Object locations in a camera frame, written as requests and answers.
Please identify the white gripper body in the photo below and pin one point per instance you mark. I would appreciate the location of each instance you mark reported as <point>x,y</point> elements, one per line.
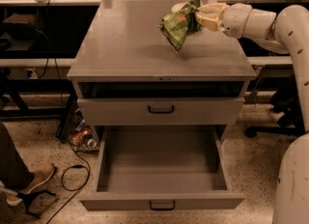
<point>236,19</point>

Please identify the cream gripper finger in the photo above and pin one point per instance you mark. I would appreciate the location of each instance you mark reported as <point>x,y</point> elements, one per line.
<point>210,21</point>
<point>213,9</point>

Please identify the green jalapeno chip bag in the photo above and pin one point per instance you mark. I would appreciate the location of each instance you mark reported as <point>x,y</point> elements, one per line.
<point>178,25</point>

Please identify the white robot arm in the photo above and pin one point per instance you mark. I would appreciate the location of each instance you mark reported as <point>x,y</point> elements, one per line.
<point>285,32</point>

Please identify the grey drawer cabinet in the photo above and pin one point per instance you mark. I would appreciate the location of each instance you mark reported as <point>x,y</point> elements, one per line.
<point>125,55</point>

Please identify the closed grey upper drawer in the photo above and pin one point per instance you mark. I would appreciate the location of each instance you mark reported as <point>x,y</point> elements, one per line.
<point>160,111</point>

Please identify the open grey lower drawer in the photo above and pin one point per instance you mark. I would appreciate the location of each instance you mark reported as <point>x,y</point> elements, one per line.
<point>161,168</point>

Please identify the white bowl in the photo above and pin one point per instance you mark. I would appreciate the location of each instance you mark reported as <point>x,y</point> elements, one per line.
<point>177,7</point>

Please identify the dark box on shelf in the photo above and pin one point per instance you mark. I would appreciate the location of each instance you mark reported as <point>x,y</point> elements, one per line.
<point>22,26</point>

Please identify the tan shoe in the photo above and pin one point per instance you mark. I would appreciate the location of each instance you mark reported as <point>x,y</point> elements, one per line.
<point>40,177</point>

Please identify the brown trouser leg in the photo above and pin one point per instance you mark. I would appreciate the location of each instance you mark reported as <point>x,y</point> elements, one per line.
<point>13,172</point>

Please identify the black stand foot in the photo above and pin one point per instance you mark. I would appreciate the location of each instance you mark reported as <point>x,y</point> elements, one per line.
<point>27,199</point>

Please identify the wire basket with bottles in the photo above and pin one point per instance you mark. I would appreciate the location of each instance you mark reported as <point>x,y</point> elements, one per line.
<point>77,133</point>

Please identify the wall power outlet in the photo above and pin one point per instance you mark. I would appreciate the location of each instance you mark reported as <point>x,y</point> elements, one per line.
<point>32,74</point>

